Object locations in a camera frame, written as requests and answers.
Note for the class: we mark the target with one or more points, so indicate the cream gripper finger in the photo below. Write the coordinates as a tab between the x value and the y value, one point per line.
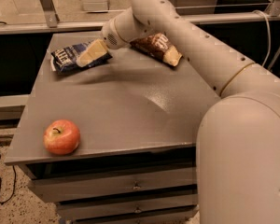
95	51

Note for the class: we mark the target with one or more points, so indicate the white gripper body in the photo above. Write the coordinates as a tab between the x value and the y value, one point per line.
109	37

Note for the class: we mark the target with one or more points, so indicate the blue chip bag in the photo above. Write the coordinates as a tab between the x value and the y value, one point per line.
64	61

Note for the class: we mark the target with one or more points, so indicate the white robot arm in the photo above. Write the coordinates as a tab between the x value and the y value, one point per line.
238	141

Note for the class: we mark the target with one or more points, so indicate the brown chip bag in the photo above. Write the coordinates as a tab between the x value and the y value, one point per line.
159	47

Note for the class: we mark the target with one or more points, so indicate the grey metal railing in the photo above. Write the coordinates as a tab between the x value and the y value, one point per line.
25	16

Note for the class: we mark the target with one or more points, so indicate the grey drawer cabinet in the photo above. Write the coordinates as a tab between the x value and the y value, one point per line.
138	122

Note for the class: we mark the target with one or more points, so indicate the red apple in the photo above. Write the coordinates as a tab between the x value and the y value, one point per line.
61	137

